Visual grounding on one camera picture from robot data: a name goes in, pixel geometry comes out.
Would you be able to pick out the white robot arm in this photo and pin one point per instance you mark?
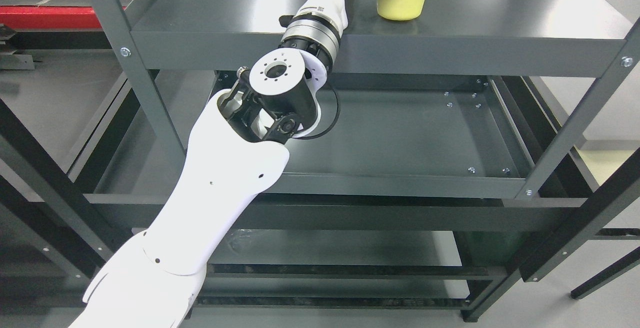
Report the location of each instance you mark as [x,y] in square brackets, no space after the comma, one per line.
[236,150]

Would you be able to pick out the black metal shelf rack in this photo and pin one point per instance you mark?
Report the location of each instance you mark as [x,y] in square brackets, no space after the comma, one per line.
[50,178]

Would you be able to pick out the grey metal shelf unit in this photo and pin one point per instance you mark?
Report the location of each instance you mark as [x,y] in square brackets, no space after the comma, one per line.
[380,93]

